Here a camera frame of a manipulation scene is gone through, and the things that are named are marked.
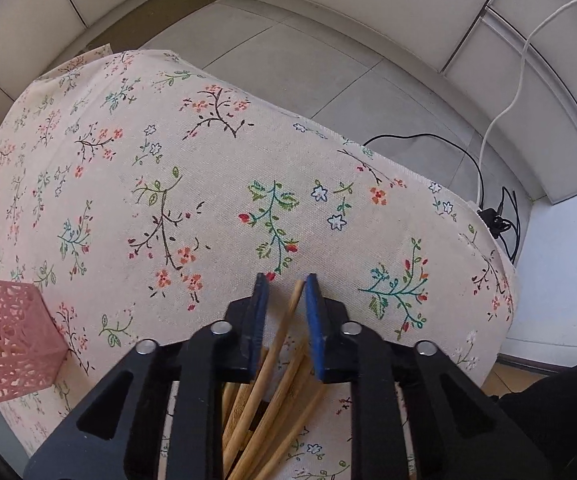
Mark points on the floral tablecloth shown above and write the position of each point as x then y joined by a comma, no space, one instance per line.
142,196

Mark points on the black power adapter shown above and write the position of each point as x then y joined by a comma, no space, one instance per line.
494,222

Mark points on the bamboo chopstick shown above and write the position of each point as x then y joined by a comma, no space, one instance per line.
272,421
229,400
276,457
275,348
249,398

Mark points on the brown floor mat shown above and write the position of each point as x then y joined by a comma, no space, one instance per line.
130,26

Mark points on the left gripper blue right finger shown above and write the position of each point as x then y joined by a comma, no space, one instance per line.
316,314

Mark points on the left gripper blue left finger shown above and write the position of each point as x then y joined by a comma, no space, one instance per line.
254,319

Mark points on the pink perforated utensil holder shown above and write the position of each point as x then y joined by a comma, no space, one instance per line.
32,350

